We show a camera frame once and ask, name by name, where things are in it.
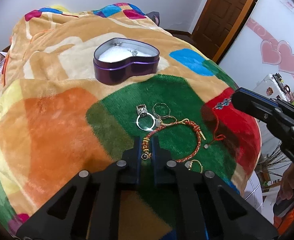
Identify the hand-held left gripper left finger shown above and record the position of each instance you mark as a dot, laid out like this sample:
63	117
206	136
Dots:
137	158

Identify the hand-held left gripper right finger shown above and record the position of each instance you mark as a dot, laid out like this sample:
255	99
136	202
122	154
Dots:
155	160

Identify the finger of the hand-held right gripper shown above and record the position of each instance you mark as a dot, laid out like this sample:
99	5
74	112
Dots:
258	106

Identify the purple heart-shaped tin box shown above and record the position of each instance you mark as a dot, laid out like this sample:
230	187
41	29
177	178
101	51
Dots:
121	66

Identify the person's right hand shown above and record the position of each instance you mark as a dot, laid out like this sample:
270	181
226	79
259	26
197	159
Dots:
289	178

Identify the dried twigs bundle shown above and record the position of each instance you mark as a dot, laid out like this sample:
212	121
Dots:
274	158

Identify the white suitcase with stickers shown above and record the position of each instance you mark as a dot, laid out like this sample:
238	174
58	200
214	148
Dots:
272	86

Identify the white checked bed sheet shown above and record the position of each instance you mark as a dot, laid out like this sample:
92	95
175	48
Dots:
253	190

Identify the white wardrobe with pink hearts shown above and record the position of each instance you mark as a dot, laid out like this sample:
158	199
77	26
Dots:
274	37

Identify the colourful patchwork plush blanket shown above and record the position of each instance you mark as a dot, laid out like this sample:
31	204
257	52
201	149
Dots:
51	120

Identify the brown wooden door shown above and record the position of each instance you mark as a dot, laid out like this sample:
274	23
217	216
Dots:
224	15

